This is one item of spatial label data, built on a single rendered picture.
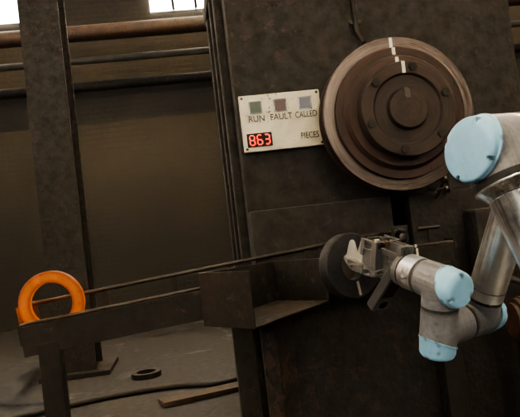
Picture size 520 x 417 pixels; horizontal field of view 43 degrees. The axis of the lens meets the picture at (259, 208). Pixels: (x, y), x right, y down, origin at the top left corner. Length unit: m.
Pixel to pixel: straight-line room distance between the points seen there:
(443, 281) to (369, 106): 0.78
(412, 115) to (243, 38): 0.60
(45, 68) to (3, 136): 3.76
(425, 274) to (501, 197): 0.25
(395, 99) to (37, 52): 3.19
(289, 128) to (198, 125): 6.06
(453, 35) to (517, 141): 1.19
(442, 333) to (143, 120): 7.04
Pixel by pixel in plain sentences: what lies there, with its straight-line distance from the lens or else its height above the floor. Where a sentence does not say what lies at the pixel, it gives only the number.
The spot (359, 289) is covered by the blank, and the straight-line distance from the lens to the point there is 1.59.
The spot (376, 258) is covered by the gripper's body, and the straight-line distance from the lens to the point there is 1.46.
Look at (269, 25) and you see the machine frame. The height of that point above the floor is 1.47.
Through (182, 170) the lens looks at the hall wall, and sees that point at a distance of 8.08.
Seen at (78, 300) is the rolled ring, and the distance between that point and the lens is 1.99.
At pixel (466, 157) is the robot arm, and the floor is 0.89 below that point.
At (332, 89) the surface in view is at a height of 1.21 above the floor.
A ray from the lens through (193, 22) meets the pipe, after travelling 7.68.
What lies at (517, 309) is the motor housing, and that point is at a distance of 2.03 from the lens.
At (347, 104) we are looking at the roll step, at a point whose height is 1.15.
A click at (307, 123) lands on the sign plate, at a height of 1.13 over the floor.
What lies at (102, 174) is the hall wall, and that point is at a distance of 8.14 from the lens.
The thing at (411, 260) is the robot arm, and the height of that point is 0.71.
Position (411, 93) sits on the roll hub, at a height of 1.15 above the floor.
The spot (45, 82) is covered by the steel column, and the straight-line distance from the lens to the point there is 4.69.
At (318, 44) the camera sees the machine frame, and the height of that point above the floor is 1.39.
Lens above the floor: 0.81
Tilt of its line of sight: 2 degrees up
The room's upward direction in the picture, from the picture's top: 7 degrees counter-clockwise
